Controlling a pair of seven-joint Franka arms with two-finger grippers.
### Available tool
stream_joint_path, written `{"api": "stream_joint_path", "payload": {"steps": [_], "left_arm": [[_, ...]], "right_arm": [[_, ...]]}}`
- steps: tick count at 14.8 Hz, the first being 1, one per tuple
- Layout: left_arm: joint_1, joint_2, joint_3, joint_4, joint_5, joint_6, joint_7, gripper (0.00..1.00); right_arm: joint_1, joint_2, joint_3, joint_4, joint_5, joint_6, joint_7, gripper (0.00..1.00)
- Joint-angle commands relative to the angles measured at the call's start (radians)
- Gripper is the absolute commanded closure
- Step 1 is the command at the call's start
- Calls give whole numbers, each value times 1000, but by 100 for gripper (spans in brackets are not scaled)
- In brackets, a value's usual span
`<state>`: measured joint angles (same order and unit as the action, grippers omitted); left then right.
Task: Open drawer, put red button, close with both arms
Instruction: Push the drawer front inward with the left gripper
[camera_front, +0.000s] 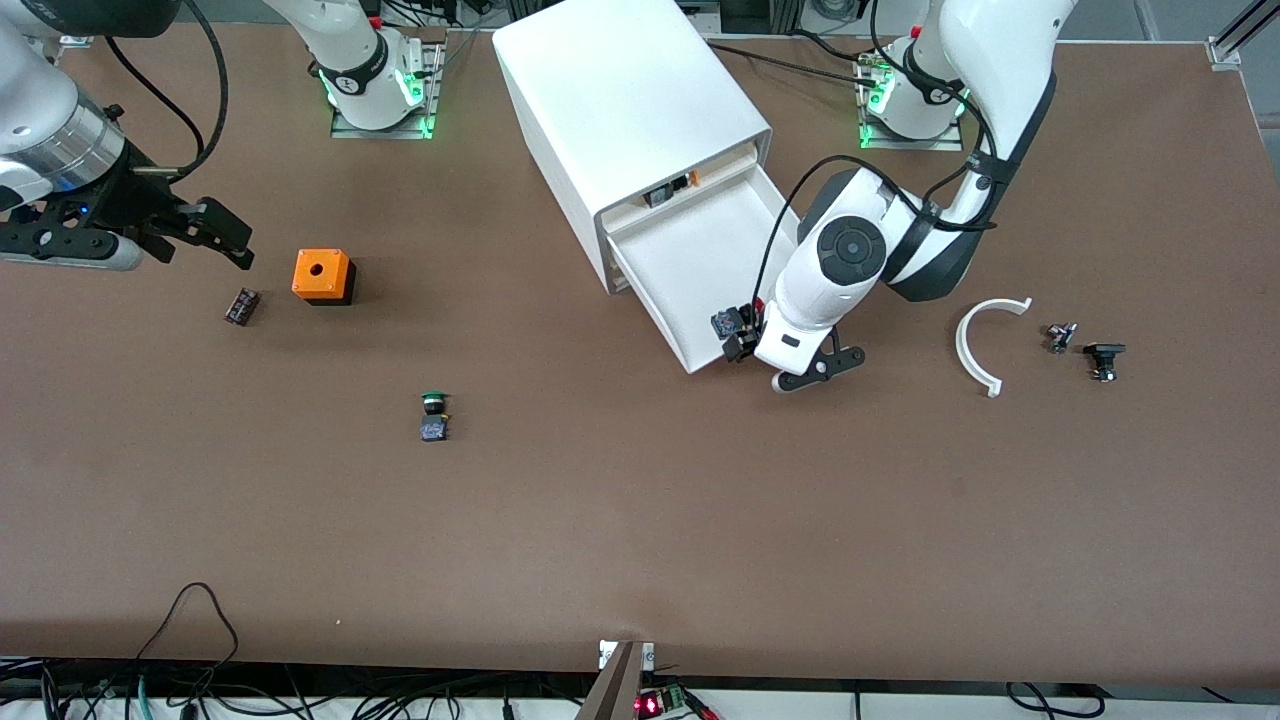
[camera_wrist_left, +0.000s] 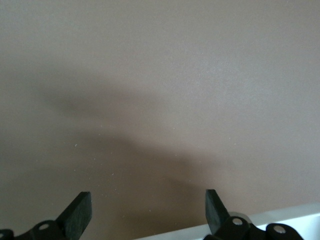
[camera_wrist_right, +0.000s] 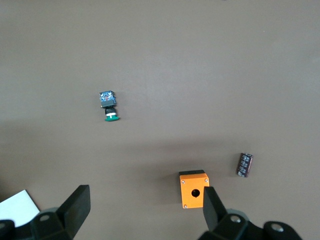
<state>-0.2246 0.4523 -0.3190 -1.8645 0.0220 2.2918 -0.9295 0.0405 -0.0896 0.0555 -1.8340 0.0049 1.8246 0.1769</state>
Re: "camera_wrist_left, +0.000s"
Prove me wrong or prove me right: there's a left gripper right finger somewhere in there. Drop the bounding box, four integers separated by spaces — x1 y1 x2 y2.
203 189 305 240

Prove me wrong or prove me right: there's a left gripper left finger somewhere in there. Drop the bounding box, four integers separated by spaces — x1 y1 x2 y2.
0 191 93 240

